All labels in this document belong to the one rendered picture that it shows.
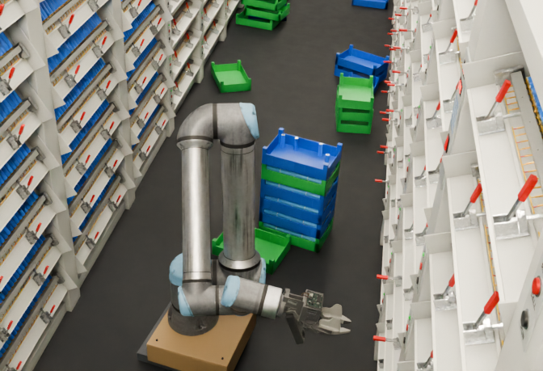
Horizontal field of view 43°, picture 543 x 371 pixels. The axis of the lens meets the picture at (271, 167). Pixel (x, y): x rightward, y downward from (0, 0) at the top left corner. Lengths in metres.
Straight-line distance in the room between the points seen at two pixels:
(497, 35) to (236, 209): 1.30
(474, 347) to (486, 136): 0.33
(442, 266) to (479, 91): 0.39
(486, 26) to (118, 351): 1.98
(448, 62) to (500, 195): 0.89
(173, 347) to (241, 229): 0.51
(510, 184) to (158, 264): 2.28
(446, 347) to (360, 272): 1.85
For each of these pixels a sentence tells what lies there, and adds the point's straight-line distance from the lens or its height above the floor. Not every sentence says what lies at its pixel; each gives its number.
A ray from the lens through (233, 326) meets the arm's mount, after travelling 2.64.
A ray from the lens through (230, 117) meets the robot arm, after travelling 2.21.
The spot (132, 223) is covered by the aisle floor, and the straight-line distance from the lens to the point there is 3.37.
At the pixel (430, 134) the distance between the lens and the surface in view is 1.93.
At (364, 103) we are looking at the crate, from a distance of 4.04.
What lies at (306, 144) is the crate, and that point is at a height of 0.43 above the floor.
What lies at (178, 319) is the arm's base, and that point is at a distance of 2.60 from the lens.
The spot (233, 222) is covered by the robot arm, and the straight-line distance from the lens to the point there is 2.37.
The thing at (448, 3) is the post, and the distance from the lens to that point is 1.99.
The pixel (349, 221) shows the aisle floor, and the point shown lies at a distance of 3.42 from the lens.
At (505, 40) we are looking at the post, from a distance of 1.28.
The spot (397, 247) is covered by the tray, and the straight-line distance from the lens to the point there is 2.41.
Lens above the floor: 2.07
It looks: 34 degrees down
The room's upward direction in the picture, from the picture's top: 3 degrees clockwise
